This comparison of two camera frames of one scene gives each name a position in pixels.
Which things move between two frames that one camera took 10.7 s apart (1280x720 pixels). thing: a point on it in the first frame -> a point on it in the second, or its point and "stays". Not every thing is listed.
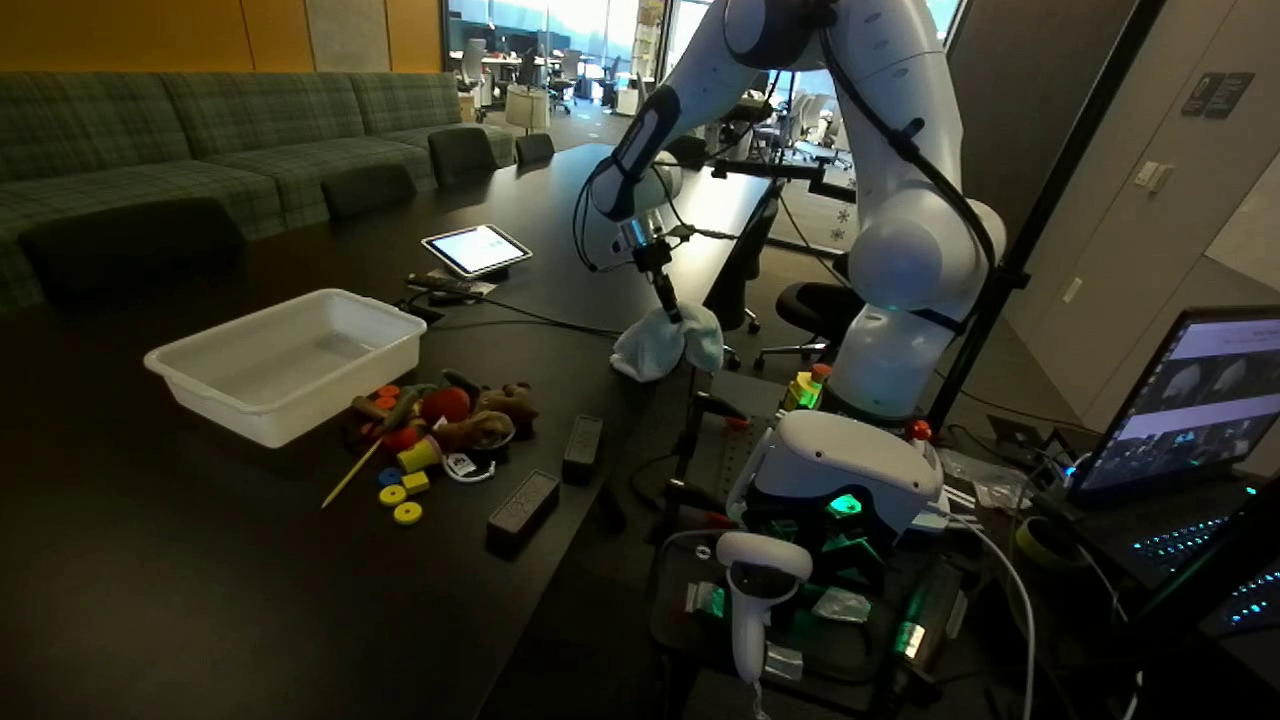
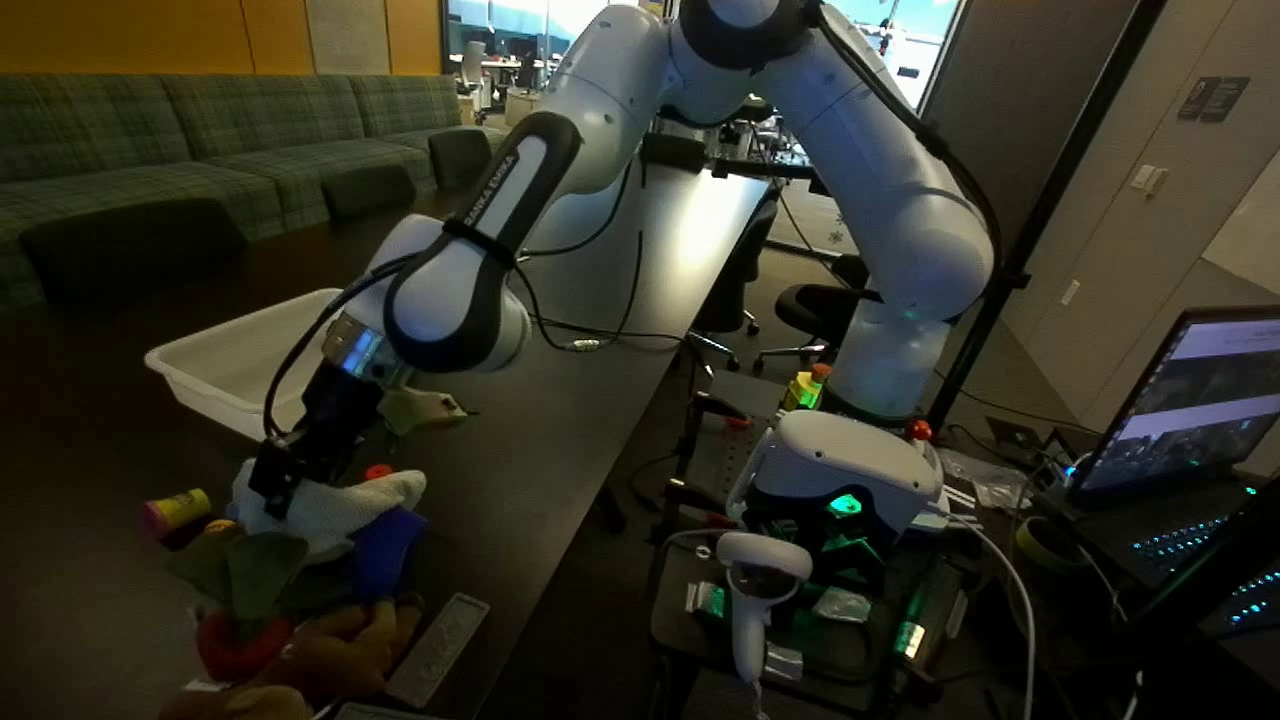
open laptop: (1184, 468) stays
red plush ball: (446, 402) -> (239, 651)
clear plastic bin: (277, 373) stays
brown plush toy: (498, 422) -> (341, 655)
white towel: (661, 351) -> (326, 512)
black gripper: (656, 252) -> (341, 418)
